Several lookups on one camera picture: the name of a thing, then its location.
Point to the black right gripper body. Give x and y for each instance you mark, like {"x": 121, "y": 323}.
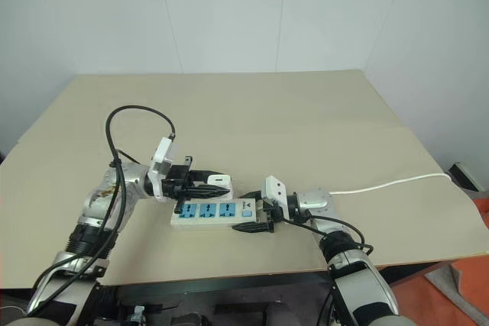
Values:
{"x": 272, "y": 212}

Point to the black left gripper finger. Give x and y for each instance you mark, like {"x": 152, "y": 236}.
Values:
{"x": 198, "y": 175}
{"x": 208, "y": 191}

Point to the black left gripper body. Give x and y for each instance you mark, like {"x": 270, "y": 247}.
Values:
{"x": 177, "y": 183}

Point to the white charger plug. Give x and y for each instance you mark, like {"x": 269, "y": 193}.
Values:
{"x": 219, "y": 180}

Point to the white power strip blue sockets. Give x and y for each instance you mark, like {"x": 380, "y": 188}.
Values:
{"x": 208, "y": 222}

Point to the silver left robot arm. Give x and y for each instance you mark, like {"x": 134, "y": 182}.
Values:
{"x": 128, "y": 184}

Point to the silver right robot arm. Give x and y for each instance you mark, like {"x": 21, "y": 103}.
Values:
{"x": 314, "y": 202}

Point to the grey floor mat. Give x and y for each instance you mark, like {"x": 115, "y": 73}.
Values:
{"x": 443, "y": 280}

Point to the dark box with pale lid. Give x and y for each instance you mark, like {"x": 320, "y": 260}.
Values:
{"x": 464, "y": 175}

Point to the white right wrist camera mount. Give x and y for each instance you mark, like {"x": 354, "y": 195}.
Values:
{"x": 275, "y": 188}

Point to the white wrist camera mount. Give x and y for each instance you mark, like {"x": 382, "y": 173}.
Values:
{"x": 275, "y": 188}
{"x": 162, "y": 158}

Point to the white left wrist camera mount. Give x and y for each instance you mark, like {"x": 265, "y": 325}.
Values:
{"x": 162, "y": 158}

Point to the black table frame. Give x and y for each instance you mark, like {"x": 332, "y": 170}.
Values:
{"x": 221, "y": 282}

